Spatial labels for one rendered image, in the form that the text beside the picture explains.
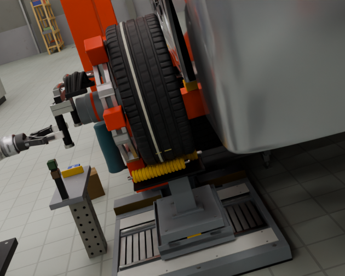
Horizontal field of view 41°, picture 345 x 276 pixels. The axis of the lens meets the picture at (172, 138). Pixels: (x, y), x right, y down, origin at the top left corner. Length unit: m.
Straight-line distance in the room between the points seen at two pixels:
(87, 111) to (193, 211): 0.70
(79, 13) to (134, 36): 0.74
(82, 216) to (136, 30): 1.11
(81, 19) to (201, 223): 1.25
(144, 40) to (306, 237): 1.19
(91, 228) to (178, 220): 0.56
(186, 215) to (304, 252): 0.57
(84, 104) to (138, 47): 0.41
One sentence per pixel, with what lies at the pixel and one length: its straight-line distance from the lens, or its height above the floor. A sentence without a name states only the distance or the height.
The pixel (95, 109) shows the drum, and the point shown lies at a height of 0.85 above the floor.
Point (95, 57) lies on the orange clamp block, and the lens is 1.92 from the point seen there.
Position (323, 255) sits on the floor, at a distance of 2.20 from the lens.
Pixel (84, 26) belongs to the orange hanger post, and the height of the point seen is 1.19.
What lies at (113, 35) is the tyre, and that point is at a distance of 1.96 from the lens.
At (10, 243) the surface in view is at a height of 0.30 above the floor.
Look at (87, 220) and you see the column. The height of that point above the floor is 0.22.
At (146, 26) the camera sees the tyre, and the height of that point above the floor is 1.14.
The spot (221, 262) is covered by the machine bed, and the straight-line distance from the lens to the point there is 2.14.
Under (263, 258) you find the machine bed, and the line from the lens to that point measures 2.16.
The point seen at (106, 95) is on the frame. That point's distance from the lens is 1.87.
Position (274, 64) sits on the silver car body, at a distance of 1.20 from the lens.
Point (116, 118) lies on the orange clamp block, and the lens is 1.80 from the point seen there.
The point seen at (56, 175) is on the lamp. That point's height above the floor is 0.59.
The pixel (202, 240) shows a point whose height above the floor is 0.14.
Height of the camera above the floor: 1.28
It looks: 18 degrees down
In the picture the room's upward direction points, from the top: 17 degrees counter-clockwise
